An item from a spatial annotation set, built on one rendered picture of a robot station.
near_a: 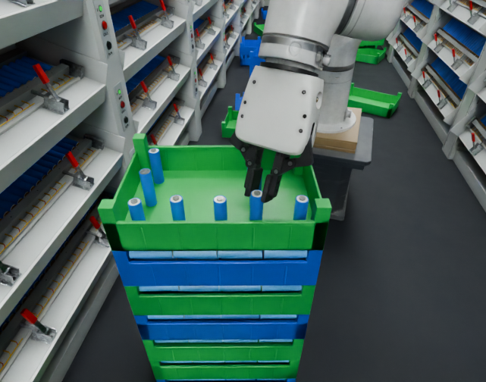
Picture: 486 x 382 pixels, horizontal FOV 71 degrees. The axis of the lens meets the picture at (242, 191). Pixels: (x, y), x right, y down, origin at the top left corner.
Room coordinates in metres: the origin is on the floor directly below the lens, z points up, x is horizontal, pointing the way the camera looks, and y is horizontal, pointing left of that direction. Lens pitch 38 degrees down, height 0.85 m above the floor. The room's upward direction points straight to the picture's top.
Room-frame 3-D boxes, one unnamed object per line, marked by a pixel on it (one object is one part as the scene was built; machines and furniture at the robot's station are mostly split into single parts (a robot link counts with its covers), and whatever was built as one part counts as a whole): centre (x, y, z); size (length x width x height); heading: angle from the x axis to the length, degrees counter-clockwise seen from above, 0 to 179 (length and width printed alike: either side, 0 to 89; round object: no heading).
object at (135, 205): (0.36, 0.15, 0.52); 0.02 x 0.02 x 0.06
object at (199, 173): (0.43, 0.04, 0.52); 0.30 x 0.20 x 0.08; 90
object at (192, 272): (0.43, 0.04, 0.44); 0.30 x 0.20 x 0.08; 90
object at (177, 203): (0.37, 0.09, 0.52); 0.02 x 0.02 x 0.06
